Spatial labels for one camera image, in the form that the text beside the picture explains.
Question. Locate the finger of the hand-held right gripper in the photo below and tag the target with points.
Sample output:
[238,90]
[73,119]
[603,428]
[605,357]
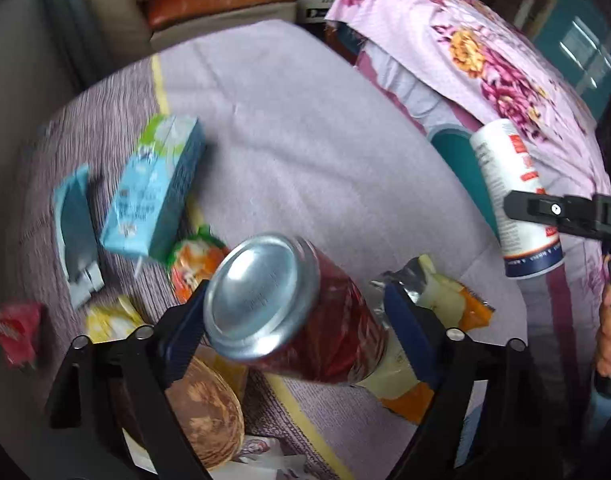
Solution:
[540,207]

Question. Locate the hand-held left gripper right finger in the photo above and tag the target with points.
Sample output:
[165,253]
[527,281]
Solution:
[410,325]

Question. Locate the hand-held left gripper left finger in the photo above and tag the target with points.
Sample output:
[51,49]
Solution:
[185,332]

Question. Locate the orange foil snack bag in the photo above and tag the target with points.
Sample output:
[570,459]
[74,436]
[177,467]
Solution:
[455,305]

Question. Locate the white plastic bottle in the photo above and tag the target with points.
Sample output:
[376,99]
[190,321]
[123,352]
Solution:
[505,170]

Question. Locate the orange and green snack packet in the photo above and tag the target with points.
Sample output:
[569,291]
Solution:
[190,265]

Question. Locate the yellow snack packet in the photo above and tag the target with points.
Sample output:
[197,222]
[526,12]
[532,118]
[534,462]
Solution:
[110,320]

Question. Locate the red soda can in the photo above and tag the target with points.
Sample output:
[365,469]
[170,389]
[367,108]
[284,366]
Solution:
[265,300]

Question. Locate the grey-blue packet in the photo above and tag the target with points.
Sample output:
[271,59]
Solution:
[75,230]

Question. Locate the light blue drink carton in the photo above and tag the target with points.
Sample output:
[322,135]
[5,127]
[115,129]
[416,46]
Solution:
[145,185]

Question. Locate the red wrapper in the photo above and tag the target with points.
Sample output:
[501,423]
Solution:
[17,330]

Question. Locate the person's right hand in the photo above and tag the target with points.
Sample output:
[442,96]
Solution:
[610,345]

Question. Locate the brown round packet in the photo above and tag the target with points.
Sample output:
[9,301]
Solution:
[205,415]

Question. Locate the white printed wrapper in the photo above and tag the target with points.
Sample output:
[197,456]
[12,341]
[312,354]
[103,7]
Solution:
[265,455]

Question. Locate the pink floral blanket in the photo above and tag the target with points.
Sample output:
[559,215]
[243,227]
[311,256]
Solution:
[485,60]

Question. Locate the lilac tablecloth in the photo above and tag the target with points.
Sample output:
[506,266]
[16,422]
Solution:
[295,135]

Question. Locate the cream sofa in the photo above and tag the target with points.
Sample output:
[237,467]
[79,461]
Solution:
[115,15]

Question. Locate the orange seat cushion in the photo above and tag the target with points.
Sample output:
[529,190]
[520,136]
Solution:
[215,2]

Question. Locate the grey-blue curtain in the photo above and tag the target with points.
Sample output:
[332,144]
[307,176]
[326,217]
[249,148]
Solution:
[65,20]

